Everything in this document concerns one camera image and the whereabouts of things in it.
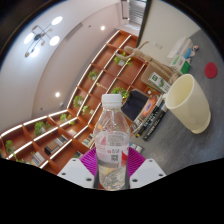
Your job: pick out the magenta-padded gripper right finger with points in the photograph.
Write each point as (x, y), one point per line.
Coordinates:
(146, 172)

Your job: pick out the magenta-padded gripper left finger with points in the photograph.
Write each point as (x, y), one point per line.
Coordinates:
(77, 173)

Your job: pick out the clear plastic water bottle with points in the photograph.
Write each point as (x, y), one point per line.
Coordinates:
(112, 140)

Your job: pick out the colourful book stack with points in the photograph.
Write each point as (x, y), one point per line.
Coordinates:
(135, 147)

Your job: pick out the orange wooden shelf unit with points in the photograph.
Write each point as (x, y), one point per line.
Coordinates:
(63, 133)

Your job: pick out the dark book stack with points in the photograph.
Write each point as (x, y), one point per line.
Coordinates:
(150, 116)

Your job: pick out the dark blue chair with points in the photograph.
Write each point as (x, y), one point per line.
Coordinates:
(134, 105)

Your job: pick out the green-ended white box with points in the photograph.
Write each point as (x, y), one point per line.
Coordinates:
(180, 64)

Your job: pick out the flat round red coaster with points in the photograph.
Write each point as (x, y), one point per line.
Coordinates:
(210, 70)

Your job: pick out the white box stack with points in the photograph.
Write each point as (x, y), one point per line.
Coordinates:
(180, 46)

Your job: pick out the round printed badge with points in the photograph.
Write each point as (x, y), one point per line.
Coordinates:
(195, 48)

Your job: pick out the ceiling air vent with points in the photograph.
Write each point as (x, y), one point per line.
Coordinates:
(73, 31)

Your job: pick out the grey curtain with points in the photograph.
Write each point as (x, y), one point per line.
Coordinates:
(137, 11)

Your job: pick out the white wall socket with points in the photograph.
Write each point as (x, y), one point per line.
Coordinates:
(158, 46)

